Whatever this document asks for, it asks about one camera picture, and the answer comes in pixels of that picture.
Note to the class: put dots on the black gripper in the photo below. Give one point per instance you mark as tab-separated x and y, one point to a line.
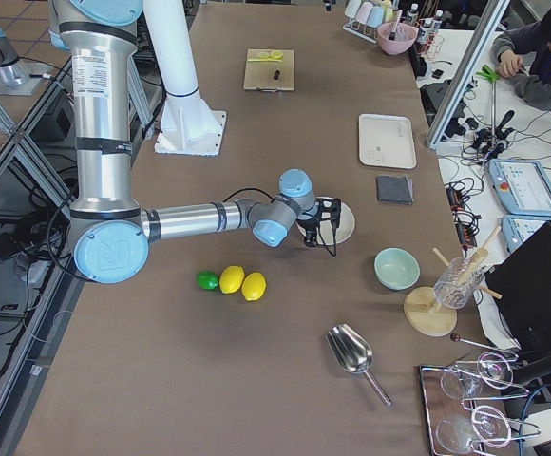
310	222

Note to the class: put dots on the cream rabbit tray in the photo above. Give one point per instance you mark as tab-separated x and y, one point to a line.
386	141

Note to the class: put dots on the wine glass rack tray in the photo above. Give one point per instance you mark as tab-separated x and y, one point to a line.
463	405

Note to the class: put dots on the yellow lemon outer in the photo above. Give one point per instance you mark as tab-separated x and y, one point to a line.
254	286

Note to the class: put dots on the yellow lemon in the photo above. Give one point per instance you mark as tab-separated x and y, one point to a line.
254	286
231	279

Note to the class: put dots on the yellow lemon middle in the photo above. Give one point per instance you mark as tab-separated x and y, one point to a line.
231	279

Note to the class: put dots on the mint green bowl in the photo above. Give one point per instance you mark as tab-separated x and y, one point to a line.
396	268

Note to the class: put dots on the grey folded cloth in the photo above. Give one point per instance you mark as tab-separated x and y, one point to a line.
394	189

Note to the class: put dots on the green lime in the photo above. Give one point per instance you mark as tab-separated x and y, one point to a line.
207	280

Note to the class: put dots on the metal scoop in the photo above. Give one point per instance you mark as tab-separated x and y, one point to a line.
354	355

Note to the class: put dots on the wooden cup stand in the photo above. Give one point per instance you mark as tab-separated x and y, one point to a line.
433	319

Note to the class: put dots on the clear textured glass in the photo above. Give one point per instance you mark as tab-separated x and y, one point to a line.
457	284

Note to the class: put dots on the bamboo cutting board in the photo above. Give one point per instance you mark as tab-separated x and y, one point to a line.
258	76

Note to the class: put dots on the yellow plastic knife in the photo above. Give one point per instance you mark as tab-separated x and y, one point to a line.
254	59

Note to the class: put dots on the lemon slice near edge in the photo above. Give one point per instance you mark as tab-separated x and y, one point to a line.
275	55

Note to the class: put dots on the blue teach pendant lower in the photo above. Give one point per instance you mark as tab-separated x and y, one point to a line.
517	229

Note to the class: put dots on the blue teach pendant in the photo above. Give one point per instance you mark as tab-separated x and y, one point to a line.
522	186
517	229

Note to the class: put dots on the blue teach pendant upper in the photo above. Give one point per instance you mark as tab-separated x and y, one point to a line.
522	186

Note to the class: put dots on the pink bowl with ice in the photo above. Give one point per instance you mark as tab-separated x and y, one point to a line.
405	36

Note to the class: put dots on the black monitor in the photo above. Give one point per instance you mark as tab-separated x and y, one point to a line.
524	281

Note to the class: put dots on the person in dark hoodie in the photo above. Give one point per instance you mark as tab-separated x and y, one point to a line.
523	56

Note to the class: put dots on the white pedestal column base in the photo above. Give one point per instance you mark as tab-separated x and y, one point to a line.
188	125

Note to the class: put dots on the aluminium frame post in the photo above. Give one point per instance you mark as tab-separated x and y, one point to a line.
493	13

